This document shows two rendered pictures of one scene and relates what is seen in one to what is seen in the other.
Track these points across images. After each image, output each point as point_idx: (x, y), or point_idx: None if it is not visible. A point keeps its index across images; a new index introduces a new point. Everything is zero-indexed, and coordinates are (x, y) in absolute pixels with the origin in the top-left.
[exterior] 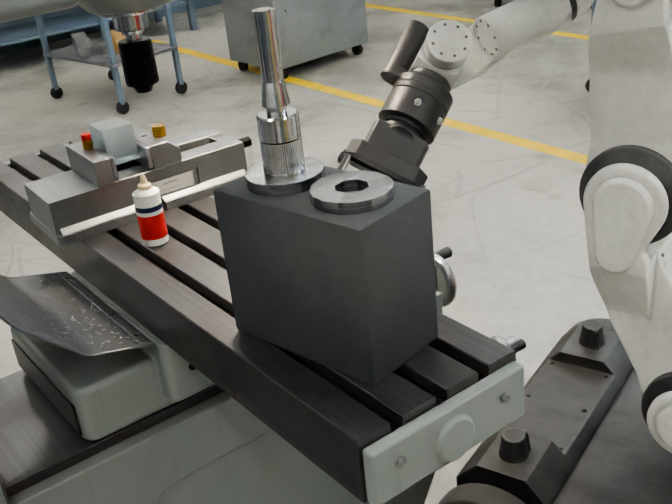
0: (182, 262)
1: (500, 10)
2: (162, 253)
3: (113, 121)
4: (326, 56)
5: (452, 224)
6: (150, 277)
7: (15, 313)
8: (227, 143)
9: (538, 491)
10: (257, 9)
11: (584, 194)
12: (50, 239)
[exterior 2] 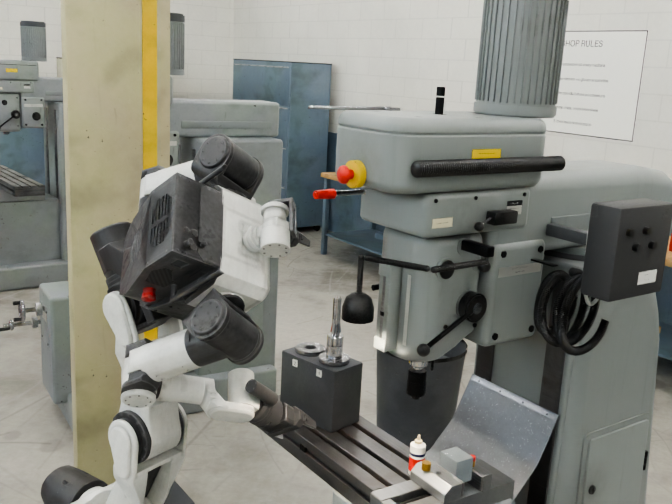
0: (394, 457)
1: (201, 377)
2: (408, 464)
3: (455, 455)
4: None
5: None
6: (408, 451)
7: (465, 440)
8: (382, 492)
9: None
10: (339, 297)
11: (187, 421)
12: None
